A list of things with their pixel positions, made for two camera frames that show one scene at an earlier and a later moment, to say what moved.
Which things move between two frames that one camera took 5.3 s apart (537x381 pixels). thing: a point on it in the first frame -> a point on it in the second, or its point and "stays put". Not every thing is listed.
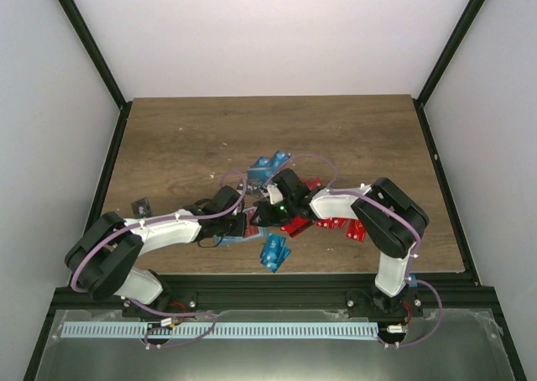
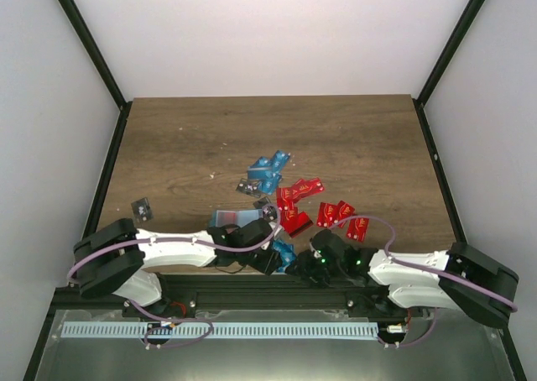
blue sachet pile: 259,172 stays put
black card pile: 141,208 stays put
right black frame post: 465,22 stays put
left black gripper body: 227,229 -> 264,266
